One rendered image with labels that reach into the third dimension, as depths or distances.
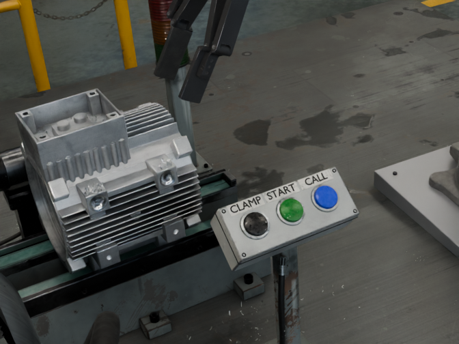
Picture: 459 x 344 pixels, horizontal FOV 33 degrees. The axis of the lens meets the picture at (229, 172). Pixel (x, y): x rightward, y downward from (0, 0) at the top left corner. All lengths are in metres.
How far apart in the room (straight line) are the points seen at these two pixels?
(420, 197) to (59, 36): 3.27
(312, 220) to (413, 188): 0.48
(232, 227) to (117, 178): 0.20
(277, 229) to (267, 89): 0.91
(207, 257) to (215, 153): 0.44
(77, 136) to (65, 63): 3.08
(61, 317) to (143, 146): 0.27
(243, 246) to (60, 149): 0.27
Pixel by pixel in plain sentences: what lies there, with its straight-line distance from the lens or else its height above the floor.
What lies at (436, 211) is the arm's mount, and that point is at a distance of 1.37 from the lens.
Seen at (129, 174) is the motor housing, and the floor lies 1.06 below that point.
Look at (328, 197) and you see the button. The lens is 0.97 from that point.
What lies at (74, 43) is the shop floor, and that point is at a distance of 4.31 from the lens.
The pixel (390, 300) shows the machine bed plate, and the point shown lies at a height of 0.80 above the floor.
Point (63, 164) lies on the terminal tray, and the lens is 1.04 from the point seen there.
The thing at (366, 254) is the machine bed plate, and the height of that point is 0.80.
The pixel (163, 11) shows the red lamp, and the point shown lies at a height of 1.14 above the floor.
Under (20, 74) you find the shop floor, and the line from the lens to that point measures 4.06.
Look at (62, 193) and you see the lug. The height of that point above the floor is 1.08.
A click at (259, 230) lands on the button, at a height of 1.07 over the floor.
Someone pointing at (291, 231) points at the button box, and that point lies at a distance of 0.95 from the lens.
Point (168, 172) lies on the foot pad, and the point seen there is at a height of 1.07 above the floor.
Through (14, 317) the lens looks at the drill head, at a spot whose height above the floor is 1.11.
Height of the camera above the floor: 1.63
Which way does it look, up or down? 33 degrees down
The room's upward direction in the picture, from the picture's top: 5 degrees counter-clockwise
